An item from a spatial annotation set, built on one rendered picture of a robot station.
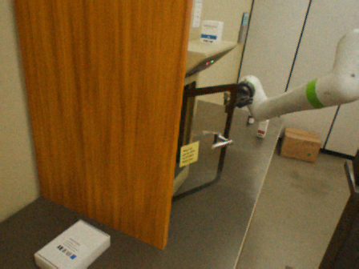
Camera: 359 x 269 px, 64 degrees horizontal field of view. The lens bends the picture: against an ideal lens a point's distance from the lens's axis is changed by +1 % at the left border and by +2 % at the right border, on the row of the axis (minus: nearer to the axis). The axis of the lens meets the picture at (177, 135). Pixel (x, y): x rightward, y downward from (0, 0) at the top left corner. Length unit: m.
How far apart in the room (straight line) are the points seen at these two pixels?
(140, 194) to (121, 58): 0.38
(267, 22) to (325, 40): 0.68
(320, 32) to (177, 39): 3.21
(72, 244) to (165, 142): 0.40
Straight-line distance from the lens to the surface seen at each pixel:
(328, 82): 1.13
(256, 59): 3.85
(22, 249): 0.97
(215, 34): 0.87
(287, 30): 3.78
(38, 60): 0.90
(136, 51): 0.68
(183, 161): 0.92
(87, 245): 0.88
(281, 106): 1.29
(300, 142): 3.67
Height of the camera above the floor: 1.62
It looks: 25 degrees down
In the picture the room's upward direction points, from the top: 6 degrees clockwise
